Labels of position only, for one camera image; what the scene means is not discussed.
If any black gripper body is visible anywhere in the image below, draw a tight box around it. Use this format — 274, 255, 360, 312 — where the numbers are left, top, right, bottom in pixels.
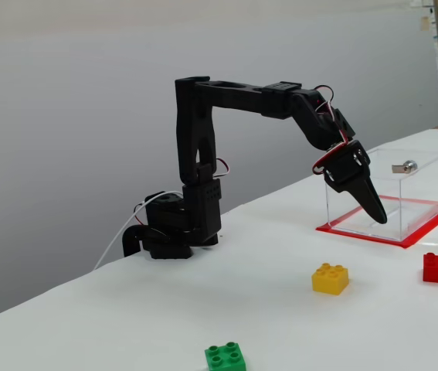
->
314, 138, 371, 195

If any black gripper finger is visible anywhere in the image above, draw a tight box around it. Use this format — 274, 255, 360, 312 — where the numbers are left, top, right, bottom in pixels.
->
343, 175, 389, 226

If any transparent plastic box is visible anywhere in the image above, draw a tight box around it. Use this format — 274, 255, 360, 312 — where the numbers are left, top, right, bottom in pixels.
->
324, 148, 438, 243

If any yellow lego brick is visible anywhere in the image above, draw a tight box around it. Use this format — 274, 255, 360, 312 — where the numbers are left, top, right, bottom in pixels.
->
311, 263, 350, 297

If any green lego brick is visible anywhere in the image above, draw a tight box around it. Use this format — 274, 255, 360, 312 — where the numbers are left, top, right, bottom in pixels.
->
204, 342, 248, 371

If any silver metal cam lock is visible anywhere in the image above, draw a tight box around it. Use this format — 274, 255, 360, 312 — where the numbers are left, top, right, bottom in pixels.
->
391, 159, 419, 175

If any black table clamp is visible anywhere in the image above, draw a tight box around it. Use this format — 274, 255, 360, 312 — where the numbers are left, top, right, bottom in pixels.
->
121, 223, 154, 259

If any red white black servo cable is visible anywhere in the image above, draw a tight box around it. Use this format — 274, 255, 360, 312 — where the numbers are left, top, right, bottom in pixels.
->
314, 84, 336, 117
312, 110, 355, 175
216, 157, 233, 179

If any red tape frame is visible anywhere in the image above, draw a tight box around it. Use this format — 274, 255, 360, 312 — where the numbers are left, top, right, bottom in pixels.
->
316, 195, 438, 249

